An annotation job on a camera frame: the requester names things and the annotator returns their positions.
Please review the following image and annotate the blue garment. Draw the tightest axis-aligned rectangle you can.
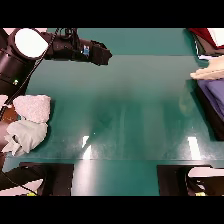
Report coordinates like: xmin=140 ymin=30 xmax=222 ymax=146
xmin=197 ymin=78 xmax=224 ymax=123

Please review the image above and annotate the red garment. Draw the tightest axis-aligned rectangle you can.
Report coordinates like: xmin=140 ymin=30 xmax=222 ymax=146
xmin=187 ymin=28 xmax=224 ymax=48

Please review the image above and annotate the cream garment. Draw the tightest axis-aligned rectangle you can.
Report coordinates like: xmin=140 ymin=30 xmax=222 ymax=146
xmin=189 ymin=55 xmax=224 ymax=81

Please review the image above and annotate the pale grey garment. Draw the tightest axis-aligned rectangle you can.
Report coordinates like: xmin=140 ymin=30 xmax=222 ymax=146
xmin=1 ymin=119 xmax=49 ymax=158

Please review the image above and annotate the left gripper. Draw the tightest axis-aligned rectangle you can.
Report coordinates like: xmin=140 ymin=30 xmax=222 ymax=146
xmin=88 ymin=40 xmax=113 ymax=67

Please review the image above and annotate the white fluffy garment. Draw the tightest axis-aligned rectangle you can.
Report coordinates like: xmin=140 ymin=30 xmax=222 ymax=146
xmin=12 ymin=94 xmax=52 ymax=124

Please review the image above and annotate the black garment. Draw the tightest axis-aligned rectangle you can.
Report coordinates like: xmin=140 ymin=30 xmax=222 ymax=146
xmin=194 ymin=83 xmax=224 ymax=142

